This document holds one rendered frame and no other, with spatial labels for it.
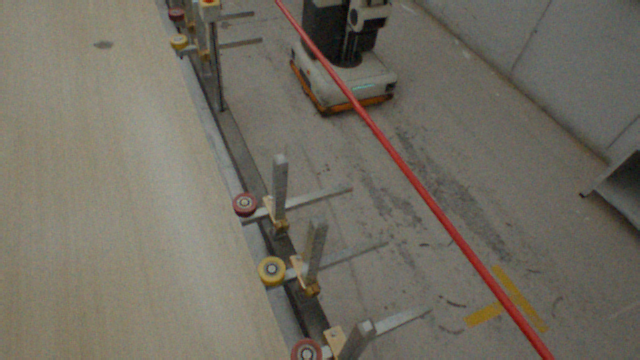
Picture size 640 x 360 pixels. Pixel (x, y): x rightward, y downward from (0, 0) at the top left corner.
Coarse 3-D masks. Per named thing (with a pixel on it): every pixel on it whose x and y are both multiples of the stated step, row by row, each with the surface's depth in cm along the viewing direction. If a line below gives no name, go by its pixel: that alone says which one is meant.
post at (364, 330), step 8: (360, 320) 82; (368, 320) 81; (352, 328) 84; (360, 328) 81; (368, 328) 80; (352, 336) 86; (360, 336) 81; (368, 336) 81; (344, 344) 94; (352, 344) 88; (360, 344) 84; (344, 352) 95; (352, 352) 89; (360, 352) 92
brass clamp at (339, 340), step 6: (330, 330) 107; (336, 330) 107; (324, 336) 107; (330, 336) 106; (336, 336) 106; (342, 336) 106; (324, 342) 108; (330, 342) 105; (336, 342) 105; (342, 342) 105; (330, 348) 104; (336, 348) 104; (336, 354) 103
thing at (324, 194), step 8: (344, 184) 143; (312, 192) 139; (320, 192) 140; (328, 192) 140; (336, 192) 141; (344, 192) 143; (288, 200) 136; (296, 200) 136; (304, 200) 137; (312, 200) 138; (320, 200) 140; (264, 208) 133; (288, 208) 135; (296, 208) 137; (256, 216) 131; (264, 216) 132; (248, 224) 132
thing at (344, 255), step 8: (368, 240) 128; (376, 240) 128; (384, 240) 128; (352, 248) 125; (360, 248) 126; (368, 248) 126; (376, 248) 128; (328, 256) 123; (336, 256) 123; (344, 256) 123; (352, 256) 125; (320, 264) 121; (328, 264) 121; (336, 264) 124; (288, 272) 118; (288, 280) 118; (272, 288) 117
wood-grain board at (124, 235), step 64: (0, 0) 189; (64, 0) 194; (128, 0) 199; (0, 64) 158; (64, 64) 161; (128, 64) 165; (0, 128) 136; (64, 128) 138; (128, 128) 141; (192, 128) 144; (0, 192) 119; (64, 192) 121; (128, 192) 123; (192, 192) 125; (0, 256) 106; (64, 256) 108; (128, 256) 109; (192, 256) 111; (0, 320) 96; (64, 320) 97; (128, 320) 98; (192, 320) 100; (256, 320) 101
